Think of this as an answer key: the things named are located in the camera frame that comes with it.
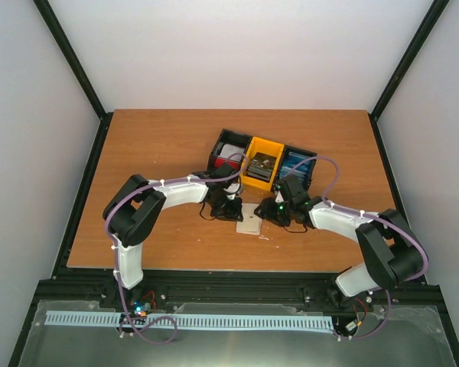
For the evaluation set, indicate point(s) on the yellow middle card bin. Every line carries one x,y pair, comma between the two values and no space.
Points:
267,147

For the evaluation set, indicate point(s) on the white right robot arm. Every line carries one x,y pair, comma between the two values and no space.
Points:
391,253

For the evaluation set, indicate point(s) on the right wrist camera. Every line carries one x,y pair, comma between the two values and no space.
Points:
278,197

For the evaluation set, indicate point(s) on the light blue cable duct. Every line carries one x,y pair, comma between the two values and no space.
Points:
305,323

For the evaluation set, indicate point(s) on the red and white card stack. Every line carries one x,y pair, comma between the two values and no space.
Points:
230,154

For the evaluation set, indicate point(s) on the metal front plate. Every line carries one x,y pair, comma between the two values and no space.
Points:
398,336

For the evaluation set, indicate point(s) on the blue card stack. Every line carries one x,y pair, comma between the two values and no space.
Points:
292,165

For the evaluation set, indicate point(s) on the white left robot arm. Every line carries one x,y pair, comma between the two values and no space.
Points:
132,213

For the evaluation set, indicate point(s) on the black left frame post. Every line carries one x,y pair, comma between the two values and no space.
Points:
56,30

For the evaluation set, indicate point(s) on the black card bin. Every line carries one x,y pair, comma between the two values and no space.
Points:
234,138
309,154

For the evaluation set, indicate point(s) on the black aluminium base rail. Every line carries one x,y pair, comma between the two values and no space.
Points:
168,289

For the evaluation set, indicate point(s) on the black frame post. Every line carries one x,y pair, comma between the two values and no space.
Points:
421,35
56,30

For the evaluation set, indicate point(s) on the grey card stack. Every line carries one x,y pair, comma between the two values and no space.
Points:
261,167

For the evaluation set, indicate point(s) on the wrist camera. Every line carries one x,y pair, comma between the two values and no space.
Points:
233,190
278,197

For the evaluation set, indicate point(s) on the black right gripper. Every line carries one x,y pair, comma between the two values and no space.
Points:
266,212

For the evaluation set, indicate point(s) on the black right frame post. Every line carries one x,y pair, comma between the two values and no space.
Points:
421,35

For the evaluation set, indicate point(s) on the beige card holder wallet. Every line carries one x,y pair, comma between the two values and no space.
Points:
251,224

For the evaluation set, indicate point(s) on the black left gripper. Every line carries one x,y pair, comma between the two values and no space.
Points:
232,214

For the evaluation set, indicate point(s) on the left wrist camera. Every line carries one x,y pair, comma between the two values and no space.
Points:
233,190

